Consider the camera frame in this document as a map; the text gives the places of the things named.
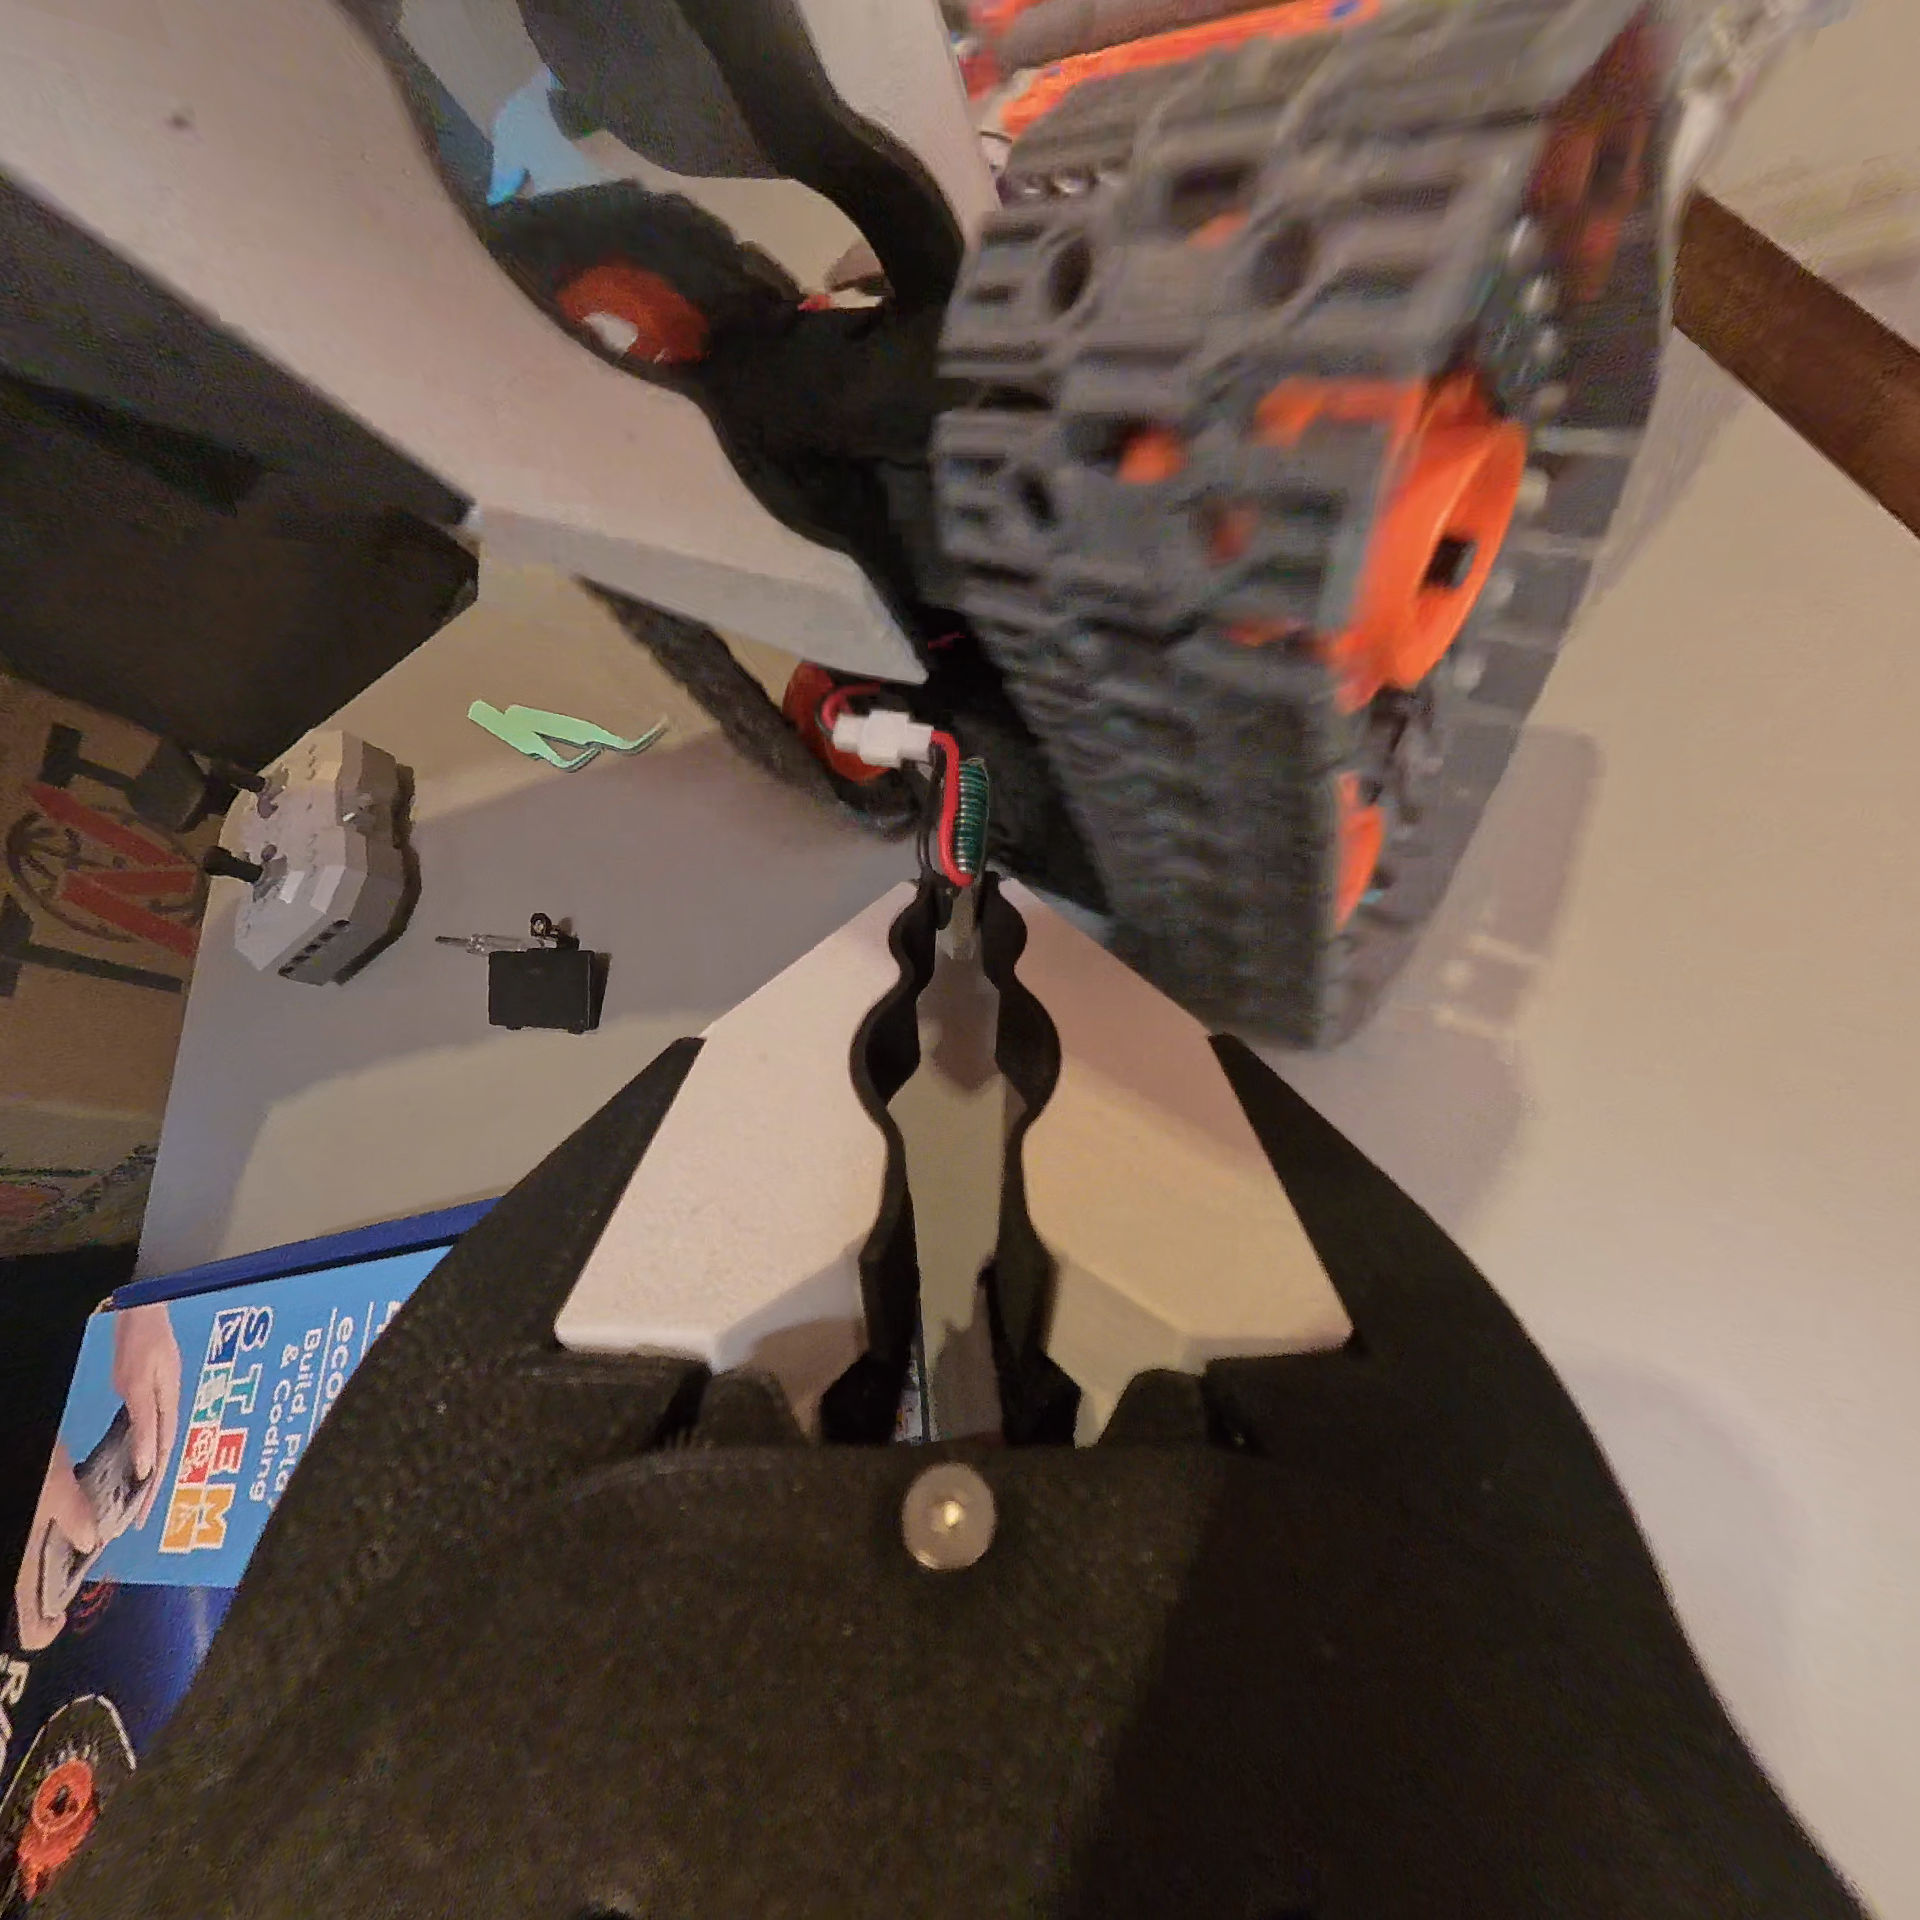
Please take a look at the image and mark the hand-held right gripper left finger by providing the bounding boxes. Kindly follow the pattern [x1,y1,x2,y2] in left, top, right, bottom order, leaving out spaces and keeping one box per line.
[555,878,933,1446]

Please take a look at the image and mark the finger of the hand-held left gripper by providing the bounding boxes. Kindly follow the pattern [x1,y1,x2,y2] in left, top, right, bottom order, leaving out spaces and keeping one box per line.
[0,0,928,688]
[522,0,1002,306]

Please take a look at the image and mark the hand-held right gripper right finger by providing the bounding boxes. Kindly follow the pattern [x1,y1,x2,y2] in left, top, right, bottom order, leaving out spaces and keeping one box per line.
[984,878,1354,1446]

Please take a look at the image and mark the black brick cover piece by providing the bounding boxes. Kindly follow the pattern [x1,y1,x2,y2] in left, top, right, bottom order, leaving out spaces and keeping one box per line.
[486,913,614,1038]

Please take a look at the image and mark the orange grey tracked brick robot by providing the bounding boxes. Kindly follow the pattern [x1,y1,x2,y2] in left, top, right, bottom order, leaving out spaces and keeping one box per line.
[480,0,1846,1052]

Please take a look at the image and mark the small battery with red wires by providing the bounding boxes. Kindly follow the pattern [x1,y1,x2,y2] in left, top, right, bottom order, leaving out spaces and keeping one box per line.
[816,681,1000,969]

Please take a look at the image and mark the grey motor block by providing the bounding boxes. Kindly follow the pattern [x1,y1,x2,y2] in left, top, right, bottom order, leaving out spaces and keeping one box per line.
[202,729,425,990]

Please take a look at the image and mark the printed cardboard box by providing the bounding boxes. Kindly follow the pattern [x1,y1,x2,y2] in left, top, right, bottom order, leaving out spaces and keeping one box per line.
[0,667,208,1251]

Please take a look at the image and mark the teal tweezers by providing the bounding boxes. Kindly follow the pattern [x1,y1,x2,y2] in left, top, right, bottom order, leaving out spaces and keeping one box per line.
[464,698,673,778]

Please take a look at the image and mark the blue robot kit box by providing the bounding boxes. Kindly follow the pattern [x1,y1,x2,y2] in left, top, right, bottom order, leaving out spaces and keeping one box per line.
[0,1191,506,1920]

